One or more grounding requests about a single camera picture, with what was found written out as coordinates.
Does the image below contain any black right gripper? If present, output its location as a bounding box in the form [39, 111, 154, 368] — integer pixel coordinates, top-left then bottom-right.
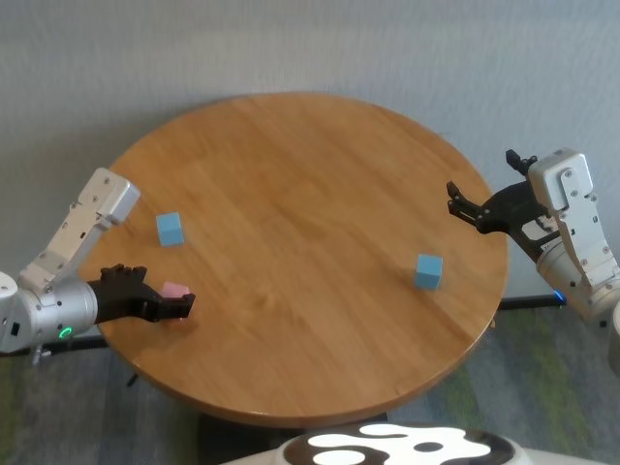
[446, 148, 566, 265]

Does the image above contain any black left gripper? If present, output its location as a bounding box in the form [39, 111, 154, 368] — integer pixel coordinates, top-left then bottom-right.
[89, 263, 197, 325]

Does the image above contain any pink cube block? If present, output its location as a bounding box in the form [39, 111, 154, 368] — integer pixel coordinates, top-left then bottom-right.
[160, 281, 191, 326]

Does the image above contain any blue cube block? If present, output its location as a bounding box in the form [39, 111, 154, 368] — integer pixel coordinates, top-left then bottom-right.
[415, 254, 445, 292]
[155, 211, 186, 248]

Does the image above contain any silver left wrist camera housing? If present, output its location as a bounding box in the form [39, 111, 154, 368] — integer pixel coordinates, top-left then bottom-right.
[17, 167, 142, 295]

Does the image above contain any dark table pedestal base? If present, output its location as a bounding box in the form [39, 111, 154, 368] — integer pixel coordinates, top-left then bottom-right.
[198, 411, 388, 465]

